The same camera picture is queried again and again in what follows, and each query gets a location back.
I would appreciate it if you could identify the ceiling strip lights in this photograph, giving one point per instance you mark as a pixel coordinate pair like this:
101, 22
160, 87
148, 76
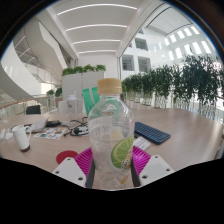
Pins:
96, 26

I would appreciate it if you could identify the black office chair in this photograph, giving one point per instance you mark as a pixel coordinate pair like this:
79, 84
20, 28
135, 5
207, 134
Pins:
33, 109

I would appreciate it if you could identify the white planter cabinet with greenery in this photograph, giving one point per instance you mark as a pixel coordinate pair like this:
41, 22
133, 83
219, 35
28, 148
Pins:
80, 83

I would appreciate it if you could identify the clear shaker bottle white lid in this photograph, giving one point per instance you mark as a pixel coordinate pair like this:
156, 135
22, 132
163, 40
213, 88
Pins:
72, 106

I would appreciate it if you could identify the white computer mouse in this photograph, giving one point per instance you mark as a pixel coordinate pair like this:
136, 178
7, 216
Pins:
9, 136

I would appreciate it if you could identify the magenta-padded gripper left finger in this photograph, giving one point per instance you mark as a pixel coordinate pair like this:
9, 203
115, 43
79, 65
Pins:
71, 171

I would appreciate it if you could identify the row of potted trees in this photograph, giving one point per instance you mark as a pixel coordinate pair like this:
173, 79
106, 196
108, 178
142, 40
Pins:
186, 80

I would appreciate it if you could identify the flat round red coaster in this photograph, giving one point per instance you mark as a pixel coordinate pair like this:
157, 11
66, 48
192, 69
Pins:
65, 156

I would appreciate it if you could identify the white ceramic mug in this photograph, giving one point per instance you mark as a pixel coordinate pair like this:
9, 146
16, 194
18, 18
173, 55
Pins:
20, 136

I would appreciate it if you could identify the clear plastic bottle lime label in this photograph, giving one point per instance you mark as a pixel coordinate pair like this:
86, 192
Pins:
108, 133

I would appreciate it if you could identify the white printed card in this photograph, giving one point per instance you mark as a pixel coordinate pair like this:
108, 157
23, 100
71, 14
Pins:
142, 143

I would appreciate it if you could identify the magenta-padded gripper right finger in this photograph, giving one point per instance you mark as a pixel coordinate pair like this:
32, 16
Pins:
155, 168

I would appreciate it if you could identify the green cat print tote bag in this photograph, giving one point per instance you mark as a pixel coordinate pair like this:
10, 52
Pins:
89, 100

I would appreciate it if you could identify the colourful sticker sheet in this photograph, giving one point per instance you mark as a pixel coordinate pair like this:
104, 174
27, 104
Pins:
50, 133

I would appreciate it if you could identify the black flat device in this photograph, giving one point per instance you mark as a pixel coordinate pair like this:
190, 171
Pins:
53, 123

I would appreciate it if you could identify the white power adapter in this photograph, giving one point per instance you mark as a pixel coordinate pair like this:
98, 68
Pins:
2, 134

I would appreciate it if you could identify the small potted plant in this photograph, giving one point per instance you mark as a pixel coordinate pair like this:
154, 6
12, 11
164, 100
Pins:
50, 92
59, 92

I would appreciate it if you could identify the dark blue keyboard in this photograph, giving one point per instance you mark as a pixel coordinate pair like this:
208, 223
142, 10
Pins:
151, 132

